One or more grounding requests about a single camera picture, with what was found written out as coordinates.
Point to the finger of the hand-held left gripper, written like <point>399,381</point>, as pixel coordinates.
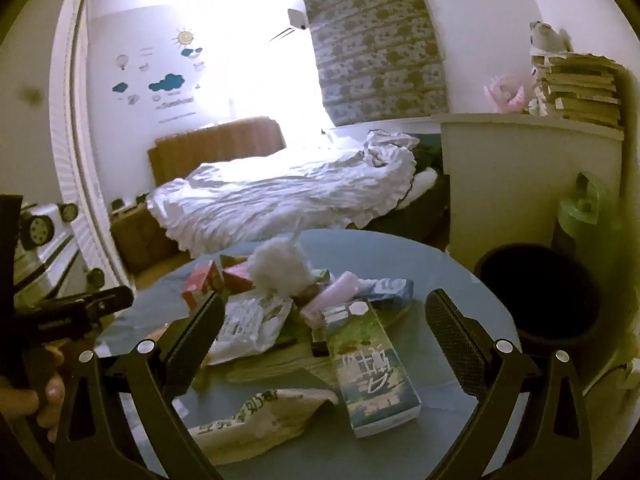
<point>100,302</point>

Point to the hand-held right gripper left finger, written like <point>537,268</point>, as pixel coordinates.
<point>197,340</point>

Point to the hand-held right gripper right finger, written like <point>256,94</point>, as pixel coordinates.
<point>450,340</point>

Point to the green milk carton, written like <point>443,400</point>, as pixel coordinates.
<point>370,370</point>

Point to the black trash bin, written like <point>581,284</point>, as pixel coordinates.
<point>535,285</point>

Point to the person's left hand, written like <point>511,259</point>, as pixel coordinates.
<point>30,401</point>

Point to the white plastic bag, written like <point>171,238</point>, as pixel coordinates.
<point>250,325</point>

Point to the red box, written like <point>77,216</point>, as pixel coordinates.
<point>200,280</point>

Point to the brown nightstand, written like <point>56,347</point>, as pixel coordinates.
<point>140,245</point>

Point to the pink box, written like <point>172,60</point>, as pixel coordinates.
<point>237,277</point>

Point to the blue packet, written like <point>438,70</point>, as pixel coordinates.
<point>390,290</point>

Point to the white louvered door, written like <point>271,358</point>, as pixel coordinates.
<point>67,160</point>

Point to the printed paper bag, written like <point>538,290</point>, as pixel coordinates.
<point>260,420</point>

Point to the white tissue wad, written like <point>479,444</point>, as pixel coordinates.
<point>277,265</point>

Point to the pink tube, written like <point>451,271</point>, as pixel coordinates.
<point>330,295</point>

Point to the dark bed base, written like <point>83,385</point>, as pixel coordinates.
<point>397,222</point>

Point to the bed with crumpled sheets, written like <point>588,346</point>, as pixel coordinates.
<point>260,195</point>

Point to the white cabinet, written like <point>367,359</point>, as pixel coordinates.
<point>500,185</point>

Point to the brown headboard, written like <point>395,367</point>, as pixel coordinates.
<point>215,142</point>

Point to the pink toy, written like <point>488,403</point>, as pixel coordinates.
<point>505,95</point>

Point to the stack of books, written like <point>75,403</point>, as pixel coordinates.
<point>575,90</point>

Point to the grey patterned pillow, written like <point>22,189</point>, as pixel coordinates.
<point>375,50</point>

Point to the white plush figure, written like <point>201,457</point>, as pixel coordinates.
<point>542,35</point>

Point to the white air conditioner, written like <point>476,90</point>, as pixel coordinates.
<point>297,19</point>

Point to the cloud and sun wall stickers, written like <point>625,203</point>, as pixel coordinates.
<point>167,82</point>

